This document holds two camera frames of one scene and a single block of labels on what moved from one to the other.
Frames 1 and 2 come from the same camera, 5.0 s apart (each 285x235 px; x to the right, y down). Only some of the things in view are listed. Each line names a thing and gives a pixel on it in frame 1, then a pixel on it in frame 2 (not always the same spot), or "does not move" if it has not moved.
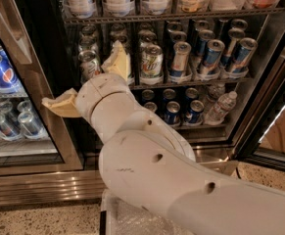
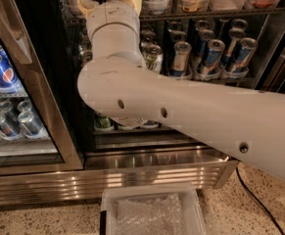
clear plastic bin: (120, 217) does not move
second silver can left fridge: (30, 126) does not move
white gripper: (98, 89) -> (113, 16)
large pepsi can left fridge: (0, 76) does not move
